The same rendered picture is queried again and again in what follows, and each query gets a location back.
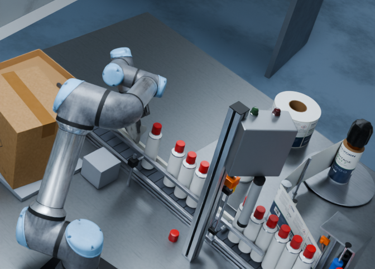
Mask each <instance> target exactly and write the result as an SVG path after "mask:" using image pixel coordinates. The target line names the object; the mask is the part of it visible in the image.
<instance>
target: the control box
mask: <svg viewBox="0 0 375 269"><path fill-rule="evenodd" d="M250 111H251V109H250ZM250 111H249V112H250ZM280 114H281V115H280V116H279V117H274V116H273V115H272V111H271V110H259V112H258V116H257V117H253V116H251V115H250V113H249V114H248V116H247V117H245V118H244V117H243V118H242V120H241V121H240V123H239V126H238V129H237V132H236V134H235V138H234V140H233V143H232V146H231V149H230V152H229V155H228V158H227V161H226V163H225V169H226V172H227V174H228V176H280V173H281V171H282V169H283V166H284V164H285V162H286V159H287V157H288V155H289V152H290V149H291V147H292V145H293V142H294V140H295V138H296V135H297V133H298V130H297V128H296V126H295V124H294V122H293V120H292V117H291V115H290V113H289V111H281V113H280Z"/></svg>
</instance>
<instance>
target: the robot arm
mask: <svg viewBox="0 0 375 269"><path fill-rule="evenodd" d="M110 56H111V58H110V59H111V60H112V61H111V62H110V63H109V64H108V65H107V66H106V67H105V69H104V71H103V74H102V77H103V80H104V82H105V83H106V84H107V85H109V86H111V87H115V86H117V87H118V90H119V93H117V92H114V91H112V90H108V89H106V88H102V87H99V86H97V85H94V84H91V83H87V82H85V81H84V80H83V81H82V80H78V79H74V78H71V79H68V80H67V81H66V82H65V83H64V84H63V85H62V87H61V88H60V90H59V92H58V94H57V96H56V98H55V101H54V104H53V108H52V110H53V111H54V112H55V113H57V116H56V119H55V120H56V122H57V123H58V126H59V127H58V129H57V133H56V136H55V140H54V143H53V146H52V149H51V153H50V156H49V160H48V162H47V166H46V169H45V173H44V176H43V179H42V182H41V186H40V189H39V193H38V195H37V199H36V200H35V201H33V202H31V203H30V204H29V207H25V208H23V210H22V211H21V214H20V217H19V218H18V222H17V227H16V239H17V242H18V244H20V245H22V246H24V247H27V248H28V249H30V250H34V251H38V252H41V253H43V254H46V255H49V256H51V257H55V258H58V259H60V260H61V261H60V262H59V263H58V264H57V266H56V267H55V269H99V260H100V255H101V252H102V250H103V240H104V237H103V233H102V231H101V229H100V228H99V227H98V226H97V225H96V224H95V223H94V222H92V221H90V220H87V219H79V220H77V219H76V220H74V221H72V222H68V221H66V220H65V217H66V211H65V210H64V204H65V200H66V197H67V194H68V191H69V188H70V184H71V181H72V179H73V175H74V172H75V168H76V165H77V163H78V159H79V156H80V153H81V149H82V146H83V143H84V140H85V136H86V134H87V133H89V132H91V131H93V128H94V126H97V127H100V128H104V129H120V128H125V129H126V131H127V132H128V134H129V136H130V137H131V139H132V140H133V141H134V142H135V143H136V144H138V143H139V141H140V137H141V135H143V134H144V133H145V132H146V130H147V127H146V126H143V125H142V123H141V120H140V118H143V117H145V116H147V115H149V114H150V109H149V106H148V102H149V101H150V100H151V99H152V97H158V98H161V97H162V96H163V94H164V91H165V88H166V84H167V79H166V78H164V77H161V76H159V75H156V74H153V73H149V72H147V71H144V70H141V69H138V68H134V65H133V60H132V55H131V51H130V49H129V48H127V47H121V48H118V49H114V50H112V51H111V52H110ZM146 106H147V107H148V112H147V107H146Z"/></svg>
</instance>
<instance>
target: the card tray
mask: <svg viewBox="0 0 375 269"><path fill-rule="evenodd" d="M34 66H38V67H39V69H40V70H41V71H42V72H43V73H44V74H45V75H46V76H47V78H48V79H49V80H50V81H51V82H52V83H53V85H54V86H56V85H57V83H60V84H61V85H63V84H64V83H65V82H66V81H67V80H68V79H71V78H74V79H76V78H75V77H74V76H72V75H71V74H70V73H69V72H67V71H66V70H65V69H64V68H63V67H61V66H60V65H59V64H58V63H57V62H55V61H54V60H53V59H52V58H50V57H49V56H48V55H46V54H45V53H44V52H43V51H42V50H40V49H37V50H34V51H31V52H28V53H26V54H23V55H20V56H17V57H14V58H12V59H9V60H6V61H3V62H1V63H0V75H1V74H4V73H9V72H12V71H18V70H23V69H27V68H31V67H34ZM56 88H57V89H58V90H60V88H58V87H57V86H56Z"/></svg>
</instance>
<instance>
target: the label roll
mask: <svg viewBox="0 0 375 269"><path fill-rule="evenodd" d="M275 108H279V109H280V110H281V111H289V113H290V115H291V117H292V120H293V122H294V124H295V126H296V128H297V130H298V133H297V135H296V138H295V140H294V142H293V145H292V147H291V148H300V147H304V146H306V145H307V144H308V143H309V141H310V138H311V136H312V134H313V131H314V129H315V127H316V124H317V122H318V120H319V118H320V115H321V109H320V107H319V105H318V104H317V102H316V101H314V100H313V99H311V98H310V97H308V96H307V95H305V94H302V93H299V92H292V91H286V92H281V93H279V94H278V95H277V96H276V97H275V100H274V103H273V105H272V108H271V111H273V110H274V109H275Z"/></svg>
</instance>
